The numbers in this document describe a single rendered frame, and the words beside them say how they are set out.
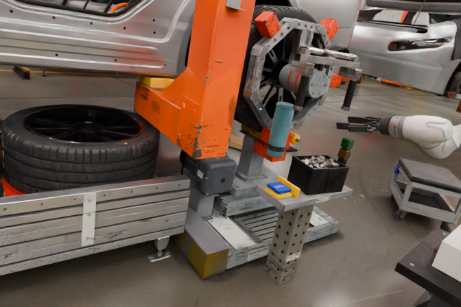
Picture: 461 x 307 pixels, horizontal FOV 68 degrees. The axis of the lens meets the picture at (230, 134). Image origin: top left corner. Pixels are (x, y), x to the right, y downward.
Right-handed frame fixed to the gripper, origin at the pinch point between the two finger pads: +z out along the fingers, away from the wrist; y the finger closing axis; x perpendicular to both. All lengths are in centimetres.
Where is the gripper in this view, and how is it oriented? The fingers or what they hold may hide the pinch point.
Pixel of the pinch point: (347, 123)
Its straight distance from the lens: 164.2
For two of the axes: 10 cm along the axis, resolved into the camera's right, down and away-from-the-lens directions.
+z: -6.5, -1.0, 7.5
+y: -7.4, 3.1, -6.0
